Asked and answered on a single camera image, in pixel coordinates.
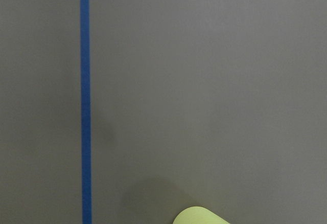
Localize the yellow plastic cup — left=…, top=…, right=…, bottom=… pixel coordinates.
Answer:
left=173, top=206, right=229, bottom=224

